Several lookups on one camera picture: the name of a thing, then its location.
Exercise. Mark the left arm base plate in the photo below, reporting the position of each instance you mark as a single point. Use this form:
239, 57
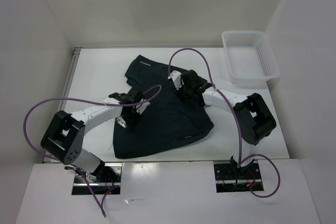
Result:
108, 183

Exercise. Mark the white plastic mesh basket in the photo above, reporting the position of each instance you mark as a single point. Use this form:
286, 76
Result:
250, 59

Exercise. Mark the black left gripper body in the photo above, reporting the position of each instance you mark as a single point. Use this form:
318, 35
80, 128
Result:
132, 119

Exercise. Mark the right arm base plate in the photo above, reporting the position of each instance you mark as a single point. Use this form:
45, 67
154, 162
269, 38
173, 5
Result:
227, 181

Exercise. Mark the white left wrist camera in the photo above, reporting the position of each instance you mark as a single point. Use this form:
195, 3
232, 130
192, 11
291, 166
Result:
122, 122

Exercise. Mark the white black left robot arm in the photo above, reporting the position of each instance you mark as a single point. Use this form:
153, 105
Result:
64, 136

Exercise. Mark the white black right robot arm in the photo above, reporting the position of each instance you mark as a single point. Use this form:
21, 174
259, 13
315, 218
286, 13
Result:
255, 120

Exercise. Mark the dark navy shorts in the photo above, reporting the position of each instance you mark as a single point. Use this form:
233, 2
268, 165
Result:
167, 123

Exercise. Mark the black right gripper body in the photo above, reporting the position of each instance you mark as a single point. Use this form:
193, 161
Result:
186, 91

